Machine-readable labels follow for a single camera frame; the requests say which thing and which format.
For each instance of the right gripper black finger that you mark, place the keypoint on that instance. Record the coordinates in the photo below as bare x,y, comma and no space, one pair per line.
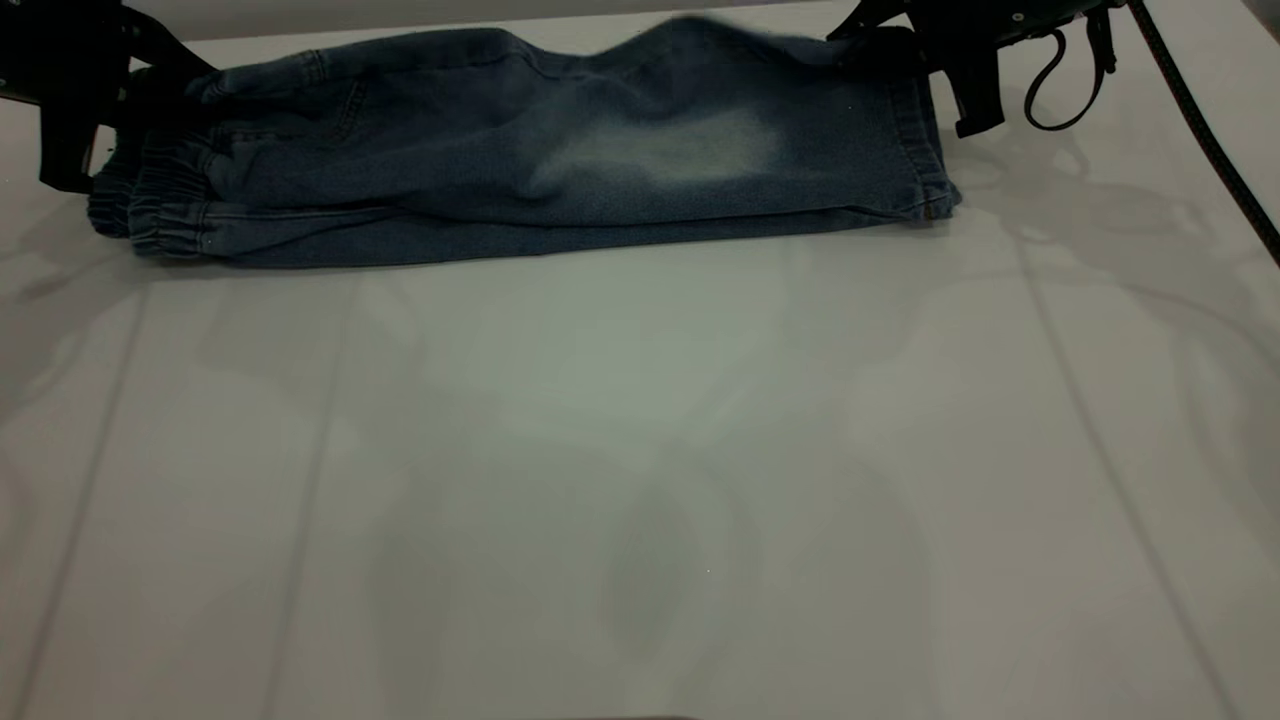
885,35
978,95

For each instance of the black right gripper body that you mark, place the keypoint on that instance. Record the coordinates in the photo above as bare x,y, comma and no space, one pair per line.
980,22

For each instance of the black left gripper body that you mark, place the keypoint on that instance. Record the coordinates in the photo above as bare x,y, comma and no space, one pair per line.
60,50

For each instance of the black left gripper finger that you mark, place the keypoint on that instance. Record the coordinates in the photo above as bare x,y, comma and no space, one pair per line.
165,65
68,150

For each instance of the blue denim shorts cartoon print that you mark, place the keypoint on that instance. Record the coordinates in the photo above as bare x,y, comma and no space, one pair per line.
450,170

